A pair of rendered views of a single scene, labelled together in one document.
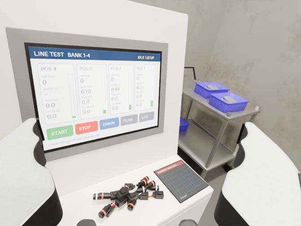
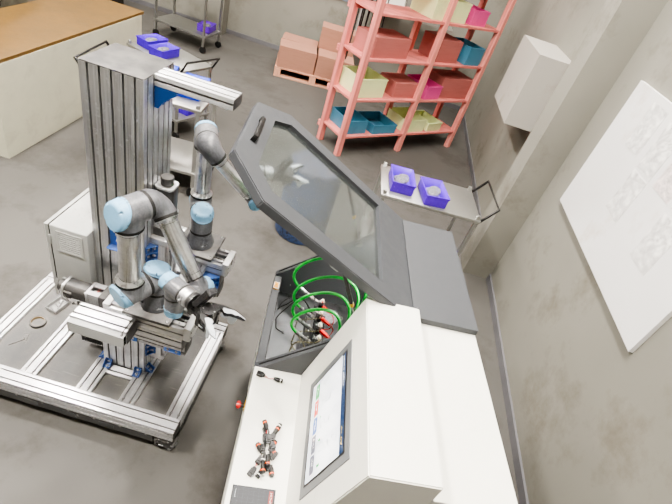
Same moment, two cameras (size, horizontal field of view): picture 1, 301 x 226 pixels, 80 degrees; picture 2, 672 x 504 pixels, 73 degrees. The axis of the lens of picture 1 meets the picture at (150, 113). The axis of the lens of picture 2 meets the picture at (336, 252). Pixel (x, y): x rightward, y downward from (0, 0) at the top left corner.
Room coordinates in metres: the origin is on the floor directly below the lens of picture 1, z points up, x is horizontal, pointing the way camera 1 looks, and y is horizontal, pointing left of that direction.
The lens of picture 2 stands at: (0.86, -0.77, 2.74)
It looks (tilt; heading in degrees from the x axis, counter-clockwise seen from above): 38 degrees down; 120
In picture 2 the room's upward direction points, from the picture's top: 19 degrees clockwise
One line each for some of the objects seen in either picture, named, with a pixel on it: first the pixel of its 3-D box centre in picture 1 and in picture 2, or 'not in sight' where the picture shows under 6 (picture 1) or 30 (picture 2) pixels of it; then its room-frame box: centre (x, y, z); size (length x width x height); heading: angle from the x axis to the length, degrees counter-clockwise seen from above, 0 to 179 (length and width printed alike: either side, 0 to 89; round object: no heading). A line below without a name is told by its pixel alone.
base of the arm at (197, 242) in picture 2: not in sight; (200, 235); (-0.72, 0.50, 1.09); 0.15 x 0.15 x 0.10
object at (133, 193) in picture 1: (130, 193); (266, 447); (0.40, 0.01, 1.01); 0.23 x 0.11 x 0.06; 129
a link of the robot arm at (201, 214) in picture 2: not in sight; (201, 217); (-0.73, 0.50, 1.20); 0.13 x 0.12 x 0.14; 148
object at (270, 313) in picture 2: not in sight; (267, 324); (-0.14, 0.53, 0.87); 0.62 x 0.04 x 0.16; 129
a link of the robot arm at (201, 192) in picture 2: not in sight; (203, 171); (-0.83, 0.57, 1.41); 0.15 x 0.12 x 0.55; 148
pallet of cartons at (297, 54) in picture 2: not in sight; (317, 52); (-4.49, 5.64, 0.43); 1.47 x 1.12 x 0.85; 32
